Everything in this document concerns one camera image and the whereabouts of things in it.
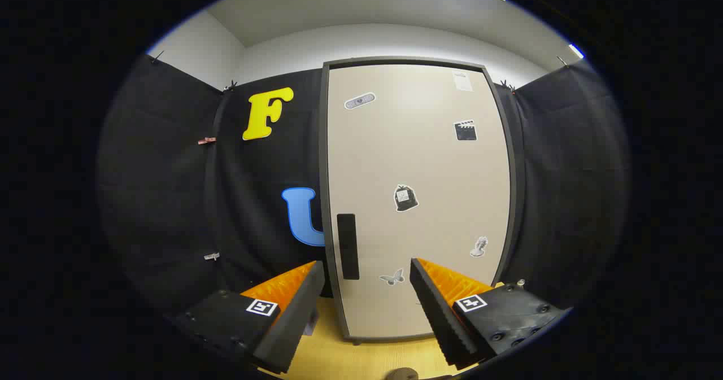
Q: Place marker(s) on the grey shoe cabinet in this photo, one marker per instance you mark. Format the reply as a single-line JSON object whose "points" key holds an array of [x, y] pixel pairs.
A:
{"points": [[323, 199]]}

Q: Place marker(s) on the small red clip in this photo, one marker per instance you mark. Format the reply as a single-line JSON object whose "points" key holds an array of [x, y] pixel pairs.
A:
{"points": [[207, 140]]}

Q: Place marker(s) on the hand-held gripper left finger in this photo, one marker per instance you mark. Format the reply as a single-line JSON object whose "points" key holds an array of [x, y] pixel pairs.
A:
{"points": [[294, 323]]}

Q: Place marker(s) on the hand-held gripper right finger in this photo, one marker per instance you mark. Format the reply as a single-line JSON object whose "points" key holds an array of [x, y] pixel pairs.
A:
{"points": [[438, 318]]}

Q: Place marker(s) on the small silver clip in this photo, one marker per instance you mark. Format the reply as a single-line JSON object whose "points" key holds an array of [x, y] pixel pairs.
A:
{"points": [[212, 256]]}

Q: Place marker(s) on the black backdrop cloth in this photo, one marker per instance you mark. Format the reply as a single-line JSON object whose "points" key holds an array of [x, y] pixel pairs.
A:
{"points": [[169, 199]]}

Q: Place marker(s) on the brown fuzzy shoe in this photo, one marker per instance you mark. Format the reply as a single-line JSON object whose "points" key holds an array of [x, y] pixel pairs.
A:
{"points": [[401, 375]]}

